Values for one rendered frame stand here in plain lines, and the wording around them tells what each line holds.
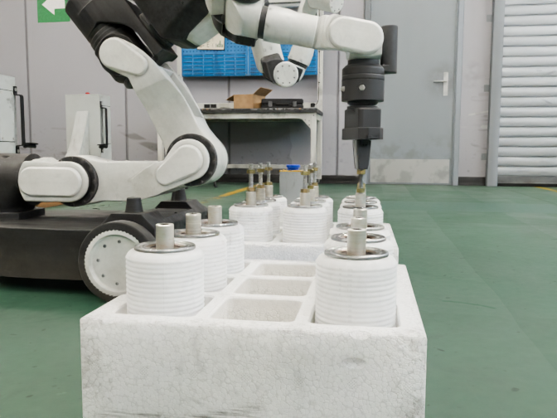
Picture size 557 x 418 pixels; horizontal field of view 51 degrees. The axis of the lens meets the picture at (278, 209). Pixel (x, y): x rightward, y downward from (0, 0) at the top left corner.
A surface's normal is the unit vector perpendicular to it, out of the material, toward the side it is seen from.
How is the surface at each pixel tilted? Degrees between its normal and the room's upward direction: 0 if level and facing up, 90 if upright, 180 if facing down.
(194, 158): 90
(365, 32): 90
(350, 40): 90
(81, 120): 68
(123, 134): 90
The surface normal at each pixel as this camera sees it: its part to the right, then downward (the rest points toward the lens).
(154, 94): 0.00, 0.49
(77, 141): -0.14, -0.39
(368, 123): 0.26, 0.10
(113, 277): -0.16, 0.10
